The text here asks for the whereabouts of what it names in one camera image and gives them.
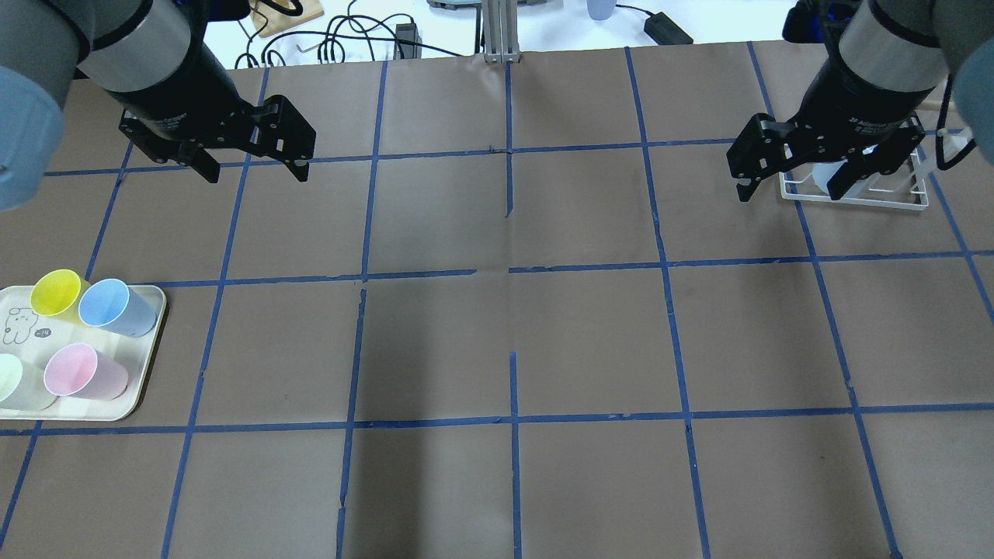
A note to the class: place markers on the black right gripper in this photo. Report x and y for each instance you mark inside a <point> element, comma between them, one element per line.
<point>853,101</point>

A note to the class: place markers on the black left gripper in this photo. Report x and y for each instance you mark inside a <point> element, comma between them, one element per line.
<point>180,92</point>

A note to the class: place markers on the pale blue plastic cup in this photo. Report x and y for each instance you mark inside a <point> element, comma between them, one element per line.
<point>822,173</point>

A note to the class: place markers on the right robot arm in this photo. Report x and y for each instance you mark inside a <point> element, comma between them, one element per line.
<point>858,117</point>

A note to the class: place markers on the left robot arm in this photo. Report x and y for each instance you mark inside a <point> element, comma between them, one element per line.
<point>178,103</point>

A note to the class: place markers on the yellow plastic cup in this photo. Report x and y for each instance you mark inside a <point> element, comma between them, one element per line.
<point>57,294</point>

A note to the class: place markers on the blue cup in background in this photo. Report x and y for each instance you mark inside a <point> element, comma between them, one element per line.
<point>600,10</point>

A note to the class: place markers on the pink plastic cup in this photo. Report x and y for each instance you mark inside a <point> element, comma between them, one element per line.
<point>81,371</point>

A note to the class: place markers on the pale green plastic cup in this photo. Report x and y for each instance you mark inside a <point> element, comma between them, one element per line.
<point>15,384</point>

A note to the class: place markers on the wooden board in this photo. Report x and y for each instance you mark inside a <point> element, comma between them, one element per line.
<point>275,17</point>

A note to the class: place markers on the black power brick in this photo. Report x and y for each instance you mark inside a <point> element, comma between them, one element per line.
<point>408,45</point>

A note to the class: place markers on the black power adapter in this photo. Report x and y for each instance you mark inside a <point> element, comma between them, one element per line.
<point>664,31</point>

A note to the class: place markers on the cream plastic tray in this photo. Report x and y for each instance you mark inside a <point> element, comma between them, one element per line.
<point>35,339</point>

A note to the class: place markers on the white wire cup rack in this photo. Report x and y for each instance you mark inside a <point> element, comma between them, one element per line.
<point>904,189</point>

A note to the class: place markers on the aluminium frame post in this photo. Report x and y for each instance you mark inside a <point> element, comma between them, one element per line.
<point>499,21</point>

